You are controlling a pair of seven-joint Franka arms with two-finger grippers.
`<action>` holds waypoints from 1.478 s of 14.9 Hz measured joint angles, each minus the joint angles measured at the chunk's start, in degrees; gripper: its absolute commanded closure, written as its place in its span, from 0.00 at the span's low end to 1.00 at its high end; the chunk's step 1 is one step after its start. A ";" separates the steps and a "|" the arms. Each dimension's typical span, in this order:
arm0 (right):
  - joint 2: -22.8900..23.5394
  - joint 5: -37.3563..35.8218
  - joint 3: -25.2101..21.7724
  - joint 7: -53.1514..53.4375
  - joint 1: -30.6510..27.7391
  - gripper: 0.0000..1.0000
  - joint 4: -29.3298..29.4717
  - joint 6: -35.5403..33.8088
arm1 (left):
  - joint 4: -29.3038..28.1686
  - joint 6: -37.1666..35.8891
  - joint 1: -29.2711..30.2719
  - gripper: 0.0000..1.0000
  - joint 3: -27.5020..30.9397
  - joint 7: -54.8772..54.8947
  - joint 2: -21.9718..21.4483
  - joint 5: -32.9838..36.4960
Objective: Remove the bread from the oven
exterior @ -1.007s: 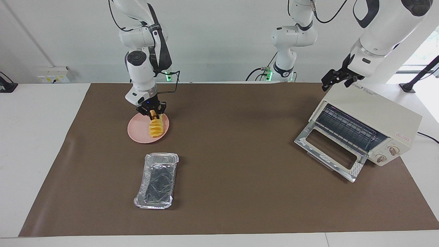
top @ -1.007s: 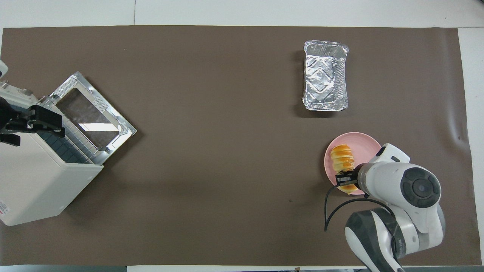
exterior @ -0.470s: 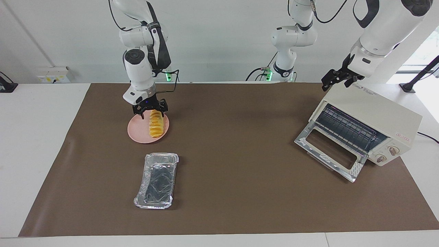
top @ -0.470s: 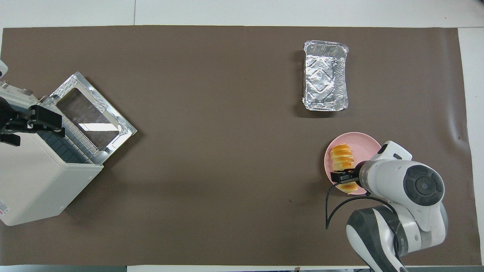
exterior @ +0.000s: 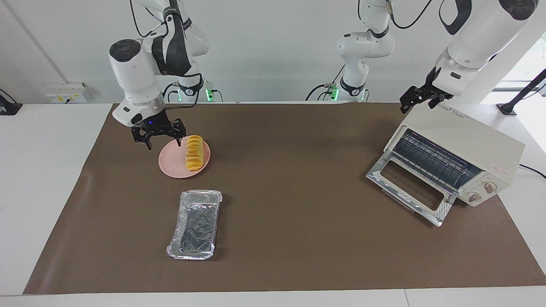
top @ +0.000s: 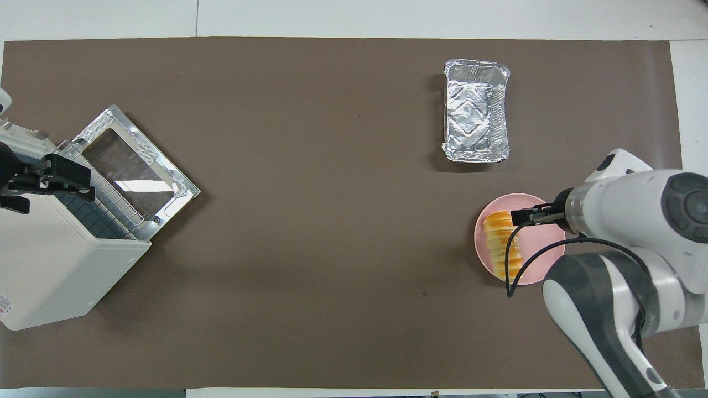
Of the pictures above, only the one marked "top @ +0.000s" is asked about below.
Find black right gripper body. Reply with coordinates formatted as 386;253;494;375
546;187;575;231

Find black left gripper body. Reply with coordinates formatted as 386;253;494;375
0;142;45;196

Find golden bread loaf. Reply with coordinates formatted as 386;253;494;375
482;211;524;279

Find aluminium foil tray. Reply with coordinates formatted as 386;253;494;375
441;59;511;164

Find metal oven rack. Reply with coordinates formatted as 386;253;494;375
55;141;162;242

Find cream toaster oven body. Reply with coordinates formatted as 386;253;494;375
0;121;153;332

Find glass oven door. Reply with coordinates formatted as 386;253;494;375
72;104;201;242

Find pink round plate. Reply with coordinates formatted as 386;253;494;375
474;192;567;286

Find brown table mat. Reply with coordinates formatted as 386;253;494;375
0;37;691;390

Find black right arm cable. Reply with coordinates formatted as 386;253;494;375
504;220;647;335

